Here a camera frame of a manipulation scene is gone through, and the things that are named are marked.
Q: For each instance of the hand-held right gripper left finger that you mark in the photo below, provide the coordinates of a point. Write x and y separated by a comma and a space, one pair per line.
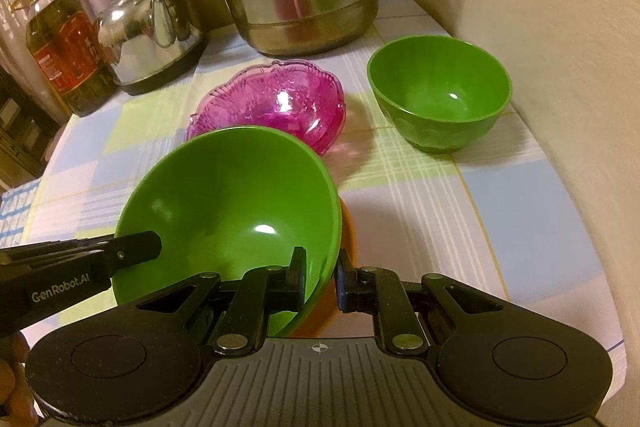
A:
299, 279

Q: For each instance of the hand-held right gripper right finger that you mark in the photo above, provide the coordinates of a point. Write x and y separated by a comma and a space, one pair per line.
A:
341, 287

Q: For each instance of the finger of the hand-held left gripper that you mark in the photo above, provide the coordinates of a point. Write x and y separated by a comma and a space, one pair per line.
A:
135, 249
60, 247

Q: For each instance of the orange plastic bowl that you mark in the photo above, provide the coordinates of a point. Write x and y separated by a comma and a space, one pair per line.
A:
345, 237

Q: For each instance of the green plastic bowl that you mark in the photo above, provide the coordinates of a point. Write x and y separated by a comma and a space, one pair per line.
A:
220, 207
440, 92

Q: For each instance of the person's left hand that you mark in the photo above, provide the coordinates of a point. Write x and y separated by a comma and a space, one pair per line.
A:
12, 382

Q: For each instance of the blue checked cloth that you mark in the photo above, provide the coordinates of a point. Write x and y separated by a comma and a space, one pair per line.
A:
12, 217

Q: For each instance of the checked pastel tablecloth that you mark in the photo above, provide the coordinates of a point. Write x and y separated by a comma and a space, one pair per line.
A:
440, 217

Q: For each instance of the dark wooden cabinet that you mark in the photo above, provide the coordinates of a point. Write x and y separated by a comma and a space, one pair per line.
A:
20, 127

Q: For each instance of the cooking oil bottle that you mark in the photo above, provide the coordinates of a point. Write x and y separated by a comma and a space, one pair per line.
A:
65, 57

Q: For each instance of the stainless steel kettle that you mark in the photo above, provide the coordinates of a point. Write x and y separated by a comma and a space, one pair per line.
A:
145, 37

